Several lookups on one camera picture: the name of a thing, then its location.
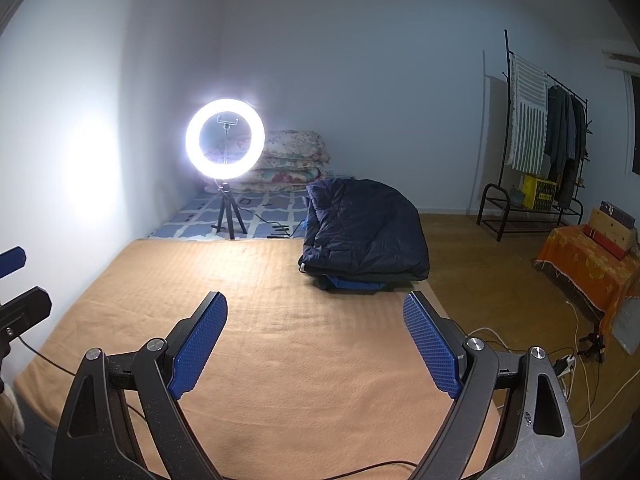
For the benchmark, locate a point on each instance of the white power strip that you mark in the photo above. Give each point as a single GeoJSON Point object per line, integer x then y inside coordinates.
{"type": "Point", "coordinates": [562, 364]}

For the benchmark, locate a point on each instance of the striped towel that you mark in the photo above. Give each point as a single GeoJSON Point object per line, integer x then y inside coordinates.
{"type": "Point", "coordinates": [527, 110]}

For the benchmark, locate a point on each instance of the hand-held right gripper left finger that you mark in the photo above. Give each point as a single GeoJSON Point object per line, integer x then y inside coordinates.
{"type": "Point", "coordinates": [197, 345]}

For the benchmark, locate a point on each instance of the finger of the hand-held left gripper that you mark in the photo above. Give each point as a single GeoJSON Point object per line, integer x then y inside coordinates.
{"type": "Point", "coordinates": [12, 260]}
{"type": "Point", "coordinates": [25, 307]}

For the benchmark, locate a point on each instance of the black tripod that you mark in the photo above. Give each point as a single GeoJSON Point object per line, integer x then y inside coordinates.
{"type": "Point", "coordinates": [224, 195]}

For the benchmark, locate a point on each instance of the tan blanket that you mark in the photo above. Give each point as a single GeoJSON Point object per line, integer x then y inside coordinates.
{"type": "Point", "coordinates": [280, 320]}

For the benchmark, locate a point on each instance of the grey board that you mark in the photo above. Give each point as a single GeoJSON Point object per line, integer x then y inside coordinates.
{"type": "Point", "coordinates": [627, 325]}

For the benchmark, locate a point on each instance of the dark patterned box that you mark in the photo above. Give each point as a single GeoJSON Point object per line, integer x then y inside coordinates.
{"type": "Point", "coordinates": [620, 212]}

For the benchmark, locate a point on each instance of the blue and white garment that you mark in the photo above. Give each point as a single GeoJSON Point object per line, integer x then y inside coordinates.
{"type": "Point", "coordinates": [355, 284]}

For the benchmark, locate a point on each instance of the white wall fixture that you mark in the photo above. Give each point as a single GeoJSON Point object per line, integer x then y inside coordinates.
{"type": "Point", "coordinates": [622, 58]}

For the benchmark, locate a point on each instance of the yellow crate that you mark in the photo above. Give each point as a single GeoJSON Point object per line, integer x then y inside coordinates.
{"type": "Point", "coordinates": [537, 192]}

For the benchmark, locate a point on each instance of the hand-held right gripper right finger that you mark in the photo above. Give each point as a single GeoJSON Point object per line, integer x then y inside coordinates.
{"type": "Point", "coordinates": [432, 345]}

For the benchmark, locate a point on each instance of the navy puffer jacket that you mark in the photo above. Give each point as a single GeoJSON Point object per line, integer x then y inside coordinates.
{"type": "Point", "coordinates": [365, 230]}

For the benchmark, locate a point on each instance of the folded floral quilt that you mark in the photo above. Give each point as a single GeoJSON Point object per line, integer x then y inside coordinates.
{"type": "Point", "coordinates": [295, 150]}

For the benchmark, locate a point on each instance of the cardboard box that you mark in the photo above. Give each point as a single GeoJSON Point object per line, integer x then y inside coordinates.
{"type": "Point", "coordinates": [607, 227]}

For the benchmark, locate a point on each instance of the blue checked bed sheet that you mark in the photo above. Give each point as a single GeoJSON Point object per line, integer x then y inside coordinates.
{"type": "Point", "coordinates": [200, 212]}

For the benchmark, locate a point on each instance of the dark hanging clothes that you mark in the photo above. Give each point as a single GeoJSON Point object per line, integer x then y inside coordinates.
{"type": "Point", "coordinates": [562, 135]}

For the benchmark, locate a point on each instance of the red flat box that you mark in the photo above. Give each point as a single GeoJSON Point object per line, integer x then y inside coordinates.
{"type": "Point", "coordinates": [605, 245]}

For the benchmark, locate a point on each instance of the window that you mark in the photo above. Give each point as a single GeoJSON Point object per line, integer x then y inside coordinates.
{"type": "Point", "coordinates": [636, 125]}

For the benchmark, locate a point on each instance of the black metal clothes rack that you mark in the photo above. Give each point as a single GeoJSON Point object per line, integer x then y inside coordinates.
{"type": "Point", "coordinates": [494, 186]}

